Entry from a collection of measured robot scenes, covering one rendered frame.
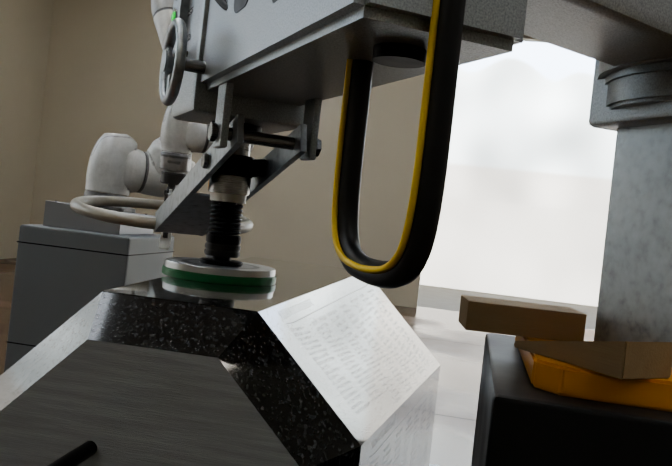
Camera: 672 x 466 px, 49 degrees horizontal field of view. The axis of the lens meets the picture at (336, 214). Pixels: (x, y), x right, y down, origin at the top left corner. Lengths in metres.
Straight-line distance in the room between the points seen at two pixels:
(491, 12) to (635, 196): 0.58
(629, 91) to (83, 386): 0.92
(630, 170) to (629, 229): 0.10
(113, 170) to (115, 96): 6.72
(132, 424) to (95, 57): 8.69
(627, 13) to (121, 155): 2.01
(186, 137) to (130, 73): 7.14
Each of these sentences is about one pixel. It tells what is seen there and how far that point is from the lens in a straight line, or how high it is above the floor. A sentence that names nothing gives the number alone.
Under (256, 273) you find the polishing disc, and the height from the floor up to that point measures 0.83.
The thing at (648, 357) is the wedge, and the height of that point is 0.81.
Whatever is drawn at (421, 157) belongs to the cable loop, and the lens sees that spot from 0.73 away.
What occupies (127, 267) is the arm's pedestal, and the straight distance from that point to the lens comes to 2.54.
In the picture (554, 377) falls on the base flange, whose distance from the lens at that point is 1.08.
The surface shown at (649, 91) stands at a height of 1.19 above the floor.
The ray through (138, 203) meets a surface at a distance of 2.28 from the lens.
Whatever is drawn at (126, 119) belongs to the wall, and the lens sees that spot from 9.30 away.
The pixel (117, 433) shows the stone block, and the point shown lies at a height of 0.63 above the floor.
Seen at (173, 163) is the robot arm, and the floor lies 1.05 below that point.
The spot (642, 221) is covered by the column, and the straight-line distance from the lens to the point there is 1.28.
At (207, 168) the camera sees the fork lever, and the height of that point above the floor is 1.01.
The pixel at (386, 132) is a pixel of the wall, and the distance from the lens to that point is 8.44.
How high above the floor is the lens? 0.95
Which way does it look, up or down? level
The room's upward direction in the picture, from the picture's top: 6 degrees clockwise
